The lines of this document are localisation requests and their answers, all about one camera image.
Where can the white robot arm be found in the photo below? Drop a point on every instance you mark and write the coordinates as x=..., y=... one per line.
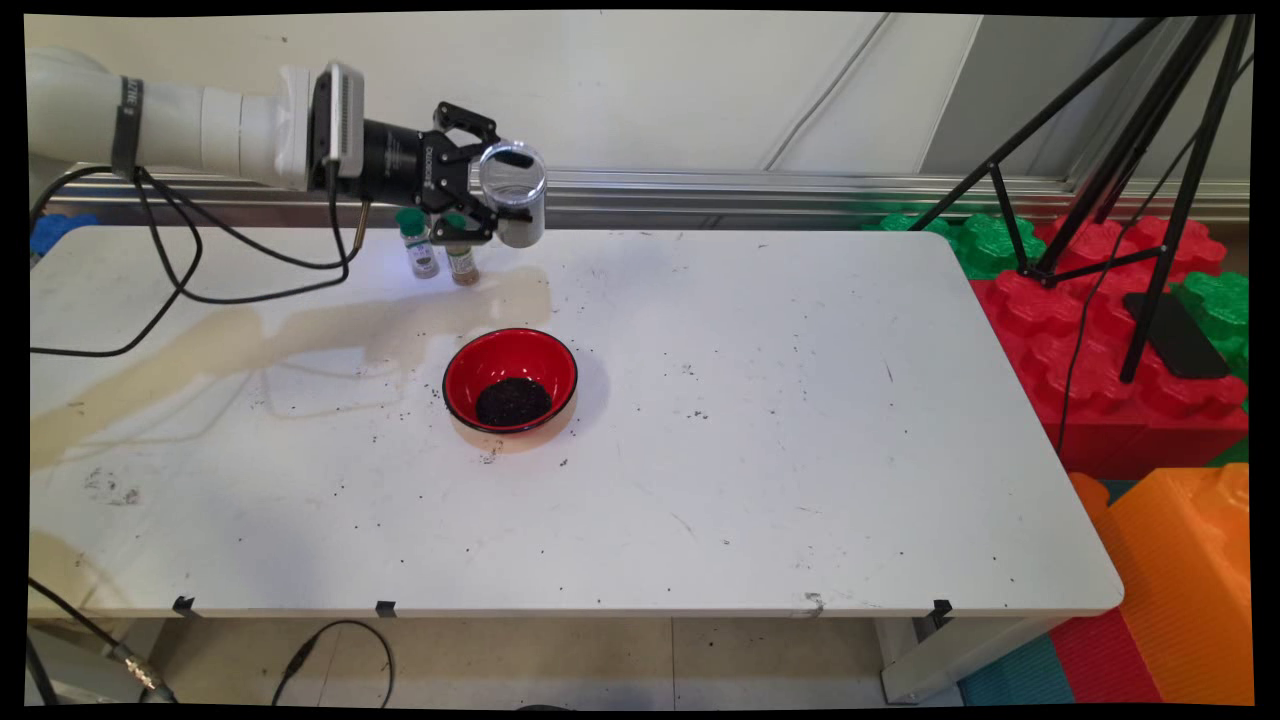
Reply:
x=200, y=130

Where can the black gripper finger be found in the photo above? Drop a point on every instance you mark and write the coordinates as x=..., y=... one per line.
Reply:
x=462, y=232
x=465, y=115

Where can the black flat plate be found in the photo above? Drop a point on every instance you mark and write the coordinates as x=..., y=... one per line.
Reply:
x=1185, y=345

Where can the green-capped spice bottle grey contents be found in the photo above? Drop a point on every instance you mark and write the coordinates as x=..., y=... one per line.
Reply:
x=420, y=255

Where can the black seed pile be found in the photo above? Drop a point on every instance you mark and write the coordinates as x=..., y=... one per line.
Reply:
x=512, y=402

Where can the clear plastic jar black seeds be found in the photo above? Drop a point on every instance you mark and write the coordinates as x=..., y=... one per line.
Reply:
x=520, y=230

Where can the aluminium wall rail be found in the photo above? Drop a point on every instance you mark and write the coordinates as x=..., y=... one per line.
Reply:
x=700, y=190

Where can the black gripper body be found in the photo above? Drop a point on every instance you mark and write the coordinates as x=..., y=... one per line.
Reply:
x=395, y=160

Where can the orange foam block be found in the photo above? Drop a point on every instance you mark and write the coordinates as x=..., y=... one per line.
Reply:
x=1180, y=580

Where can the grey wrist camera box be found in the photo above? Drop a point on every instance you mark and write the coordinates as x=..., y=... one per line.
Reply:
x=345, y=110

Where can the red floor mat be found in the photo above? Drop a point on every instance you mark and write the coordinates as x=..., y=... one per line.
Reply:
x=1100, y=660

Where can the green foam block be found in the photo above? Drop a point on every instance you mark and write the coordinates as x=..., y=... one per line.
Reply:
x=985, y=245
x=1225, y=310

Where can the red bowl black rim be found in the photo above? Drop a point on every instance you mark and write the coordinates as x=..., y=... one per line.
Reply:
x=510, y=355

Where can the blue foam block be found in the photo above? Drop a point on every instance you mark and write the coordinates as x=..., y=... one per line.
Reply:
x=55, y=232

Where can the teal floor mat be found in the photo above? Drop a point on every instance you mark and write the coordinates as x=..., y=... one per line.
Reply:
x=1015, y=675

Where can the green-capped spice bottle brown contents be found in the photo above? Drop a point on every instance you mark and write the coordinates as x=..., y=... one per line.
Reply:
x=461, y=265

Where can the grey table leg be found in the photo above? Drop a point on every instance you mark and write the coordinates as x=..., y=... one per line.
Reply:
x=950, y=660

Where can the black tripod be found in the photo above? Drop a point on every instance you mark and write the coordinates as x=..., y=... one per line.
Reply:
x=1185, y=200

